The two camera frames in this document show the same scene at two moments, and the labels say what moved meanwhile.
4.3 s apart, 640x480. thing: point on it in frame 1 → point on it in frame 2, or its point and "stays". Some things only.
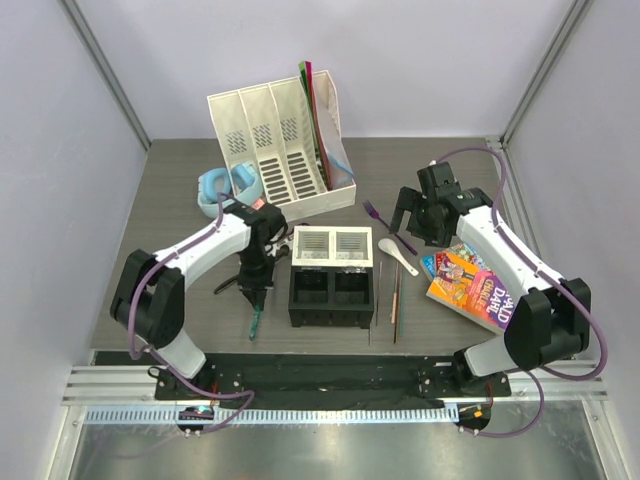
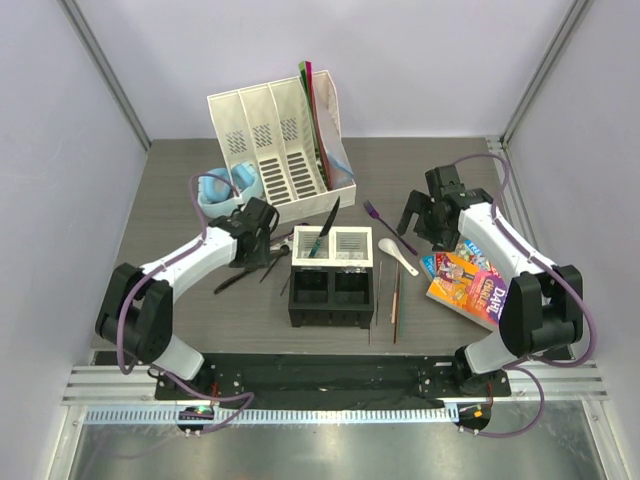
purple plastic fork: (375, 215) stays
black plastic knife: (226, 283) stays
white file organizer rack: (289, 130) stays
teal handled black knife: (255, 322) → (326, 227)
